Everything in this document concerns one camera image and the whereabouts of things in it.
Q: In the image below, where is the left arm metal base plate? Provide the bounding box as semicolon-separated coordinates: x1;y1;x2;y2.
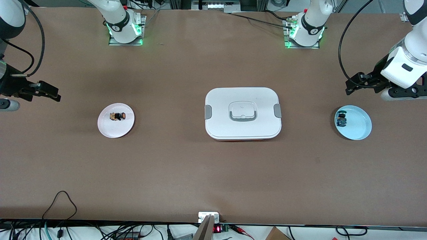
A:
283;18;320;49

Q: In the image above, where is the black looped cable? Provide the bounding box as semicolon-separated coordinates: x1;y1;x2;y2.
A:
42;191;78;220

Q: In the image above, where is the black base supply cable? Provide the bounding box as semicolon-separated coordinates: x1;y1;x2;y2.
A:
230;10;296;29

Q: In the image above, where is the red clip lead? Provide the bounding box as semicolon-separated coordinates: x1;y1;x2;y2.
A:
230;225;255;240

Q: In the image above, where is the white lidded box grey handle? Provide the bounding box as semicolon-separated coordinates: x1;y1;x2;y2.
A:
204;87;282;141

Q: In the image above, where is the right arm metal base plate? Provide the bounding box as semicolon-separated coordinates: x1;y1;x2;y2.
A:
108;15;146;46

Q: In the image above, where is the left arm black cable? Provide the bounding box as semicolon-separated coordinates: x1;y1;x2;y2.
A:
338;0;376;88

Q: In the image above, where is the small white box device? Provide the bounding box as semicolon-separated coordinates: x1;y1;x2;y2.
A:
198;212;220;223

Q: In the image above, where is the light blue round plate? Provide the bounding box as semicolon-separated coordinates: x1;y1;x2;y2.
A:
334;105;372;140

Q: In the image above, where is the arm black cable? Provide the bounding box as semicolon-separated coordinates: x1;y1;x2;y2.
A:
338;0;376;88
0;0;45;76

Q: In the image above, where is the white connector strip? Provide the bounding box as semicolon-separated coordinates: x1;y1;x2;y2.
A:
207;1;241;10

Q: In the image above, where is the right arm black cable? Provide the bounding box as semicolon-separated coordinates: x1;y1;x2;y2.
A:
0;0;45;76

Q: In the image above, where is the pale pink round plate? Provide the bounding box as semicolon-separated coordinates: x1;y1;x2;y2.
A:
97;103;135;138

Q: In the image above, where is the aluminium bar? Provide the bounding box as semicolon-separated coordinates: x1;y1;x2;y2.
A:
193;215;216;240

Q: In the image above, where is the brown cardboard piece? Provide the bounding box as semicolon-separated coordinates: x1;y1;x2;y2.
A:
265;227;291;240

